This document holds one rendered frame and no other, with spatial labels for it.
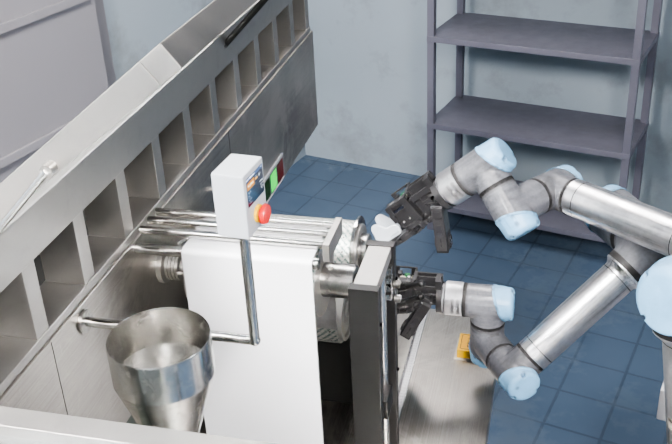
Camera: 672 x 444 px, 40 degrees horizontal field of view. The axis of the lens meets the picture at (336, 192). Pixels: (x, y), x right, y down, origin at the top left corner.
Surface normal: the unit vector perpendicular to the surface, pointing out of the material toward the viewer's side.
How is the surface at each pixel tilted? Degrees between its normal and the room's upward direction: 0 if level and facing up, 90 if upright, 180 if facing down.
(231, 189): 90
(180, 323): 90
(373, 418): 90
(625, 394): 0
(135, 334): 90
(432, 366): 0
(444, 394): 0
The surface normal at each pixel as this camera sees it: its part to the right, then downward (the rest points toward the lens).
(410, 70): -0.47, 0.42
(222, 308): -0.23, 0.45
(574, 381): -0.04, -0.89
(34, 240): 0.97, 0.07
